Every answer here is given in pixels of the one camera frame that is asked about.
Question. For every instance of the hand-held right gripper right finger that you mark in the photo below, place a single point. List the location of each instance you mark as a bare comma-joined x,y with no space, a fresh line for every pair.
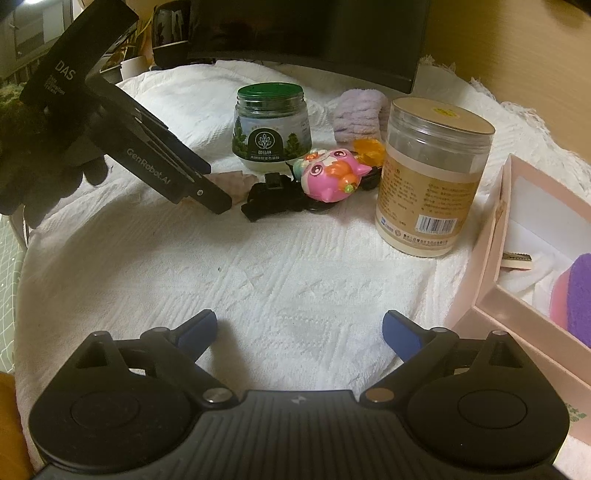
401,337

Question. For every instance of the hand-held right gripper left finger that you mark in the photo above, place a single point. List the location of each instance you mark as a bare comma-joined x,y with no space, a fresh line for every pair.
198,330

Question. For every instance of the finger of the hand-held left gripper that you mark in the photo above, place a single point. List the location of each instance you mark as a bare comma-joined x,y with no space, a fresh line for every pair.
210,196
184,150

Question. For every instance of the pink fabric bow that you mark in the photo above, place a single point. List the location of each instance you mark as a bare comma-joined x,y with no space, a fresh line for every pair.
228,182

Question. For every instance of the pink cardboard box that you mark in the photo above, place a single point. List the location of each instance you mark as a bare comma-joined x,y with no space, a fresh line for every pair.
508,369

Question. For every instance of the metal hair clip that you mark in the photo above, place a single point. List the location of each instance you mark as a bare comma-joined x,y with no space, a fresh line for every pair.
517,261

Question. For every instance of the white fabric flower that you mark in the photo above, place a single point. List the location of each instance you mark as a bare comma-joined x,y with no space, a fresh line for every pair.
531,286

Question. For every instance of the purple and pink sponge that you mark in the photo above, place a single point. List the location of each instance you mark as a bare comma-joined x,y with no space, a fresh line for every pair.
579,300

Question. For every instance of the person's left hand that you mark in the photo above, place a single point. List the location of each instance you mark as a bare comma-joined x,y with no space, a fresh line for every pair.
51,184

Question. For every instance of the black hair claw clip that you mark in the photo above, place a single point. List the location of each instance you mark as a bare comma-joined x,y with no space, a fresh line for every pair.
270,198

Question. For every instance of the green plant in white pot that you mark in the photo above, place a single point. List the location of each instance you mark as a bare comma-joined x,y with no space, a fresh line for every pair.
134,67

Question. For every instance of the green lid glass jar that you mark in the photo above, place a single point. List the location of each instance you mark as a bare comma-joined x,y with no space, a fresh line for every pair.
270,138

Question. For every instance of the white textured blanket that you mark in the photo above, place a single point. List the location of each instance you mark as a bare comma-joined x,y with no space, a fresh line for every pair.
277,267

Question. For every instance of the black glossy vase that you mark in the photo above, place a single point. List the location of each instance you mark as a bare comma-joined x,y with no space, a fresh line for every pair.
171,46

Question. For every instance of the pink cartoon animal toy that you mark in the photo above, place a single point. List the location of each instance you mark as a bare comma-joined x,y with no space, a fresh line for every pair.
330,177

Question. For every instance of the clear plastic jar beige contents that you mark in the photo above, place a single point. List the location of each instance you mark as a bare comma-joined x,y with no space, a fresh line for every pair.
429,184

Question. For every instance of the black monitor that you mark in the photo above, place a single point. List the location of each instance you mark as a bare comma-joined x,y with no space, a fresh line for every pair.
300,32

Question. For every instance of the orange plastic toy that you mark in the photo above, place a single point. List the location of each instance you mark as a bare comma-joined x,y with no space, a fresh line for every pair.
369,150

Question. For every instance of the lavender knitted cloth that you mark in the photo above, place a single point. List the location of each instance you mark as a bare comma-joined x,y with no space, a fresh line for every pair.
360,115

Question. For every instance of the green cutting mat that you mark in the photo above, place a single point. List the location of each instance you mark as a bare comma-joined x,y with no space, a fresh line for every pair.
9,300

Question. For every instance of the orange cloth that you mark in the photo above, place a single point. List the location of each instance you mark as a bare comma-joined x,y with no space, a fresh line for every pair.
11,424

